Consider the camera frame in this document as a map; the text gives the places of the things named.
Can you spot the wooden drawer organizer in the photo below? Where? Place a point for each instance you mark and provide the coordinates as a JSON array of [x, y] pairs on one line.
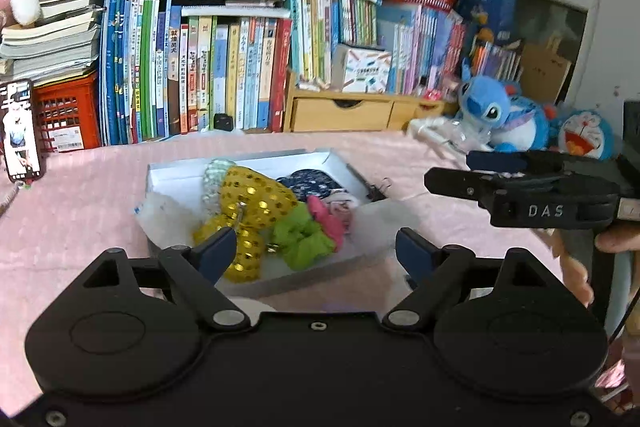
[[340, 112]]

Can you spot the small wrapped sweets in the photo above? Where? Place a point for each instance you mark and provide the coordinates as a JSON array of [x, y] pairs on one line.
[[312, 83]]

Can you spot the row of green spined books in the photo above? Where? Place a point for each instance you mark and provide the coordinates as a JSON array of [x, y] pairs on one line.
[[325, 27]]

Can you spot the person's right hand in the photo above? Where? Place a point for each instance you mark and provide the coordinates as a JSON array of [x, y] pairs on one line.
[[577, 277]]

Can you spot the pink hair bow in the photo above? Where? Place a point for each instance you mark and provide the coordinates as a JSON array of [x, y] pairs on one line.
[[434, 93]]

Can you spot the black hair clip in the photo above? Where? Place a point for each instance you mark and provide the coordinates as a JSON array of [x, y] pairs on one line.
[[379, 192]]

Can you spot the white sheer scrunchie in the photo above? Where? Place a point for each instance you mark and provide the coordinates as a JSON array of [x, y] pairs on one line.
[[162, 219], [385, 222]]

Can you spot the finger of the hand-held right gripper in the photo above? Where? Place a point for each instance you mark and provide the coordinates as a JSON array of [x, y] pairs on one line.
[[460, 184], [500, 161]]

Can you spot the white shallow box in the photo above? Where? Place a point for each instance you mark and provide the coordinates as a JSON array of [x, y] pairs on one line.
[[175, 179]]

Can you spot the row of pink spined books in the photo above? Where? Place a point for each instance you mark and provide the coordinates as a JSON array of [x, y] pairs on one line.
[[425, 42]]

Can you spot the pale green patterned scrunchie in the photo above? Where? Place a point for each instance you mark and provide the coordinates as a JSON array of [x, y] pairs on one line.
[[216, 179]]

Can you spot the blue printed box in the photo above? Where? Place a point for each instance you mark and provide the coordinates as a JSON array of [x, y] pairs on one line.
[[487, 2]]

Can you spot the white printed cardboard box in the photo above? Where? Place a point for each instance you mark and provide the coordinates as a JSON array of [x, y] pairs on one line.
[[365, 69]]

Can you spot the yellow sequin scrunchie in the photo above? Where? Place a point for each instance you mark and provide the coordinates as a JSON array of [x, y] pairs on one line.
[[260, 199]]

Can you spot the lime green scrunchie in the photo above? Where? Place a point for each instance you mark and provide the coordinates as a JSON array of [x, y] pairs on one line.
[[300, 243]]

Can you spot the navy patterned scrunchie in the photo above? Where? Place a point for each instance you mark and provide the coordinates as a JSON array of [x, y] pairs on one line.
[[310, 182]]

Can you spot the row of thin books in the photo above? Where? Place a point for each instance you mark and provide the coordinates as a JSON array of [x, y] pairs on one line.
[[495, 59]]

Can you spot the stack of white books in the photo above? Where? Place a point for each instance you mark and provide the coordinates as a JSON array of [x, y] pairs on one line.
[[50, 37]]

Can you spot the blue alien plush toy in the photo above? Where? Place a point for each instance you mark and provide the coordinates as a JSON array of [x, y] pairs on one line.
[[492, 107]]

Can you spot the small black device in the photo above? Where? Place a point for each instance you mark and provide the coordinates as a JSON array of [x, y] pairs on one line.
[[223, 122]]

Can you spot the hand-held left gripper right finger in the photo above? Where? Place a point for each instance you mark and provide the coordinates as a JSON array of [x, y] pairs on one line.
[[415, 254]]

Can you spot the pink tablecloth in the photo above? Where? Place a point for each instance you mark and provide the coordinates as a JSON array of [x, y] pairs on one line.
[[90, 207]]

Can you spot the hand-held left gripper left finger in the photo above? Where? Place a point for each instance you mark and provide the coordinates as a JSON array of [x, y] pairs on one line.
[[217, 252]]

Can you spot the row of tall upright books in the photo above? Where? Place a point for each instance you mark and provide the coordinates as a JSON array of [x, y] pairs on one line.
[[200, 77]]

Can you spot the red plastic crate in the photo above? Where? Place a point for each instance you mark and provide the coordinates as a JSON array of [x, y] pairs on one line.
[[65, 117]]

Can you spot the blue cat plush toy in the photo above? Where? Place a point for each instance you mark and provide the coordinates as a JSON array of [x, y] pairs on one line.
[[585, 134]]

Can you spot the white pink patterned scrunchie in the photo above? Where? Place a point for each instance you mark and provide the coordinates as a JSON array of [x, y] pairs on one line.
[[342, 202]]

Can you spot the clear plastic packet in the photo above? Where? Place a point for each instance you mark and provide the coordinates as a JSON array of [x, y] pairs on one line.
[[435, 132]]

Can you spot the brown cardboard box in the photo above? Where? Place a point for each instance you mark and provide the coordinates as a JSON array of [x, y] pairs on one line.
[[547, 69]]

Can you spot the smartphone with lit screen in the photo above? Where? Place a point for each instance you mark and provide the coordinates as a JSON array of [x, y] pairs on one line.
[[20, 132]]

